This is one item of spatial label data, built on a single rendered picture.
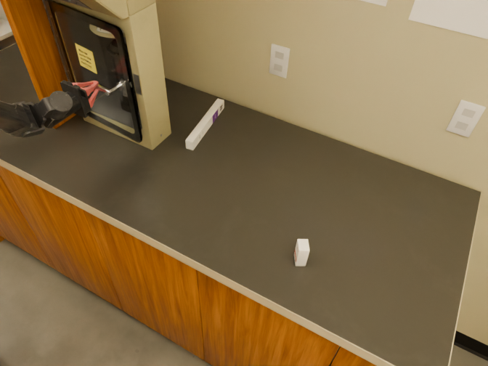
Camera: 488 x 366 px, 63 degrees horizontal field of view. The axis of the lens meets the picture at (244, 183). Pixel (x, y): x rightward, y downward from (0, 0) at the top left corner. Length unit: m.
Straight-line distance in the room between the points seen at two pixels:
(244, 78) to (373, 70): 0.50
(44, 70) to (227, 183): 0.71
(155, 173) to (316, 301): 0.65
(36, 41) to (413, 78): 1.18
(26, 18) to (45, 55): 0.13
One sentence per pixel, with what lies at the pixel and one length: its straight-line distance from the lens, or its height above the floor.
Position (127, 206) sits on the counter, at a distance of 1.26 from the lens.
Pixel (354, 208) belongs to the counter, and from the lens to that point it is 1.29.
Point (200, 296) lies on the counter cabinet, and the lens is 1.35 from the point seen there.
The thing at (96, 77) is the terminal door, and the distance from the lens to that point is 1.36.
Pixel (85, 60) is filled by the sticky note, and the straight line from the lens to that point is 1.37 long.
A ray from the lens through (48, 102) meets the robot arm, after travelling 1.13.
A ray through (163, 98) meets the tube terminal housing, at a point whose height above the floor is 1.10.
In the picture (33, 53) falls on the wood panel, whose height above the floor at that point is 1.23.
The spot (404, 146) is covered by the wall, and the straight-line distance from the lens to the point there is 1.49.
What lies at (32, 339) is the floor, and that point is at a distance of 2.22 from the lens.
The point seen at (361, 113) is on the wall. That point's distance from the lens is 1.46.
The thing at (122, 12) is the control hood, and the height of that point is 1.43.
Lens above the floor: 1.88
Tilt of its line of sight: 46 degrees down
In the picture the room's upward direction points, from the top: 3 degrees clockwise
